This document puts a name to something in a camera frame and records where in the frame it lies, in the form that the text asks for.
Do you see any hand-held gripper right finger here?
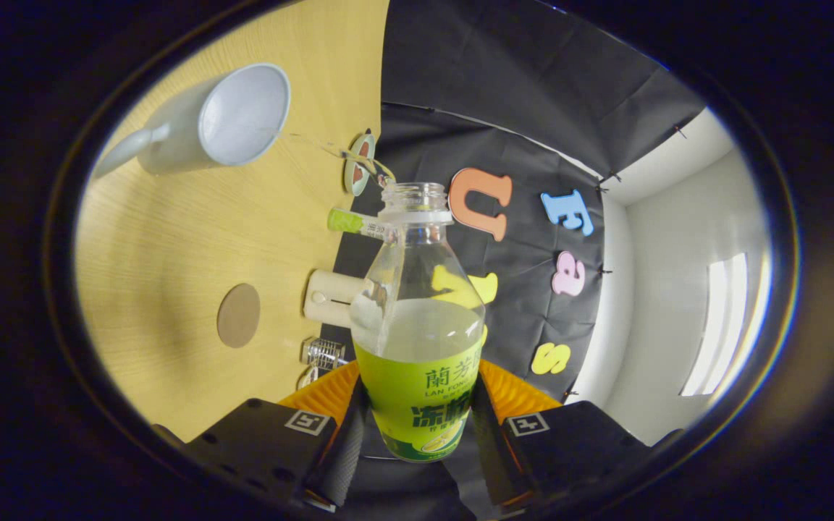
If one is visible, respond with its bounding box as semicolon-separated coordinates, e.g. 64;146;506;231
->
469;360;653;511

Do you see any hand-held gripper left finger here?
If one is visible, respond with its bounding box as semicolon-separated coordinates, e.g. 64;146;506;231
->
184;360;371;511

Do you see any green label juice bottle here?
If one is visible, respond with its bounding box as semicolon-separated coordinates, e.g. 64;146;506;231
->
350;182;487;462

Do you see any round brown coaster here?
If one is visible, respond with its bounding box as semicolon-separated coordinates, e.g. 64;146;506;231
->
216;283;261;349

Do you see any white cup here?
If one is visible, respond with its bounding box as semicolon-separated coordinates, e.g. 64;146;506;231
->
136;62;292;177

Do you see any slim white green bottle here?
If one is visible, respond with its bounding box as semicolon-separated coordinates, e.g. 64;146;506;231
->
327;208;397;243

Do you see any cream toaster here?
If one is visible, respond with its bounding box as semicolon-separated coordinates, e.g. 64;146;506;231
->
303;269;374;329

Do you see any ceiling light panel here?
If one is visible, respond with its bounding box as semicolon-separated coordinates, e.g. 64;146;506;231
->
680;252;772;397

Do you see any wooden table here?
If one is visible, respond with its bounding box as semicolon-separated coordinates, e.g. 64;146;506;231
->
73;0;391;444

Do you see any pale green plate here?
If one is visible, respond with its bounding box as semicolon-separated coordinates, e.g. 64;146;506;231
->
343;129;377;198

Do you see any metal wire holder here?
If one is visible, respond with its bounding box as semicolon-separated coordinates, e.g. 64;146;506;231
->
300;336;349;371

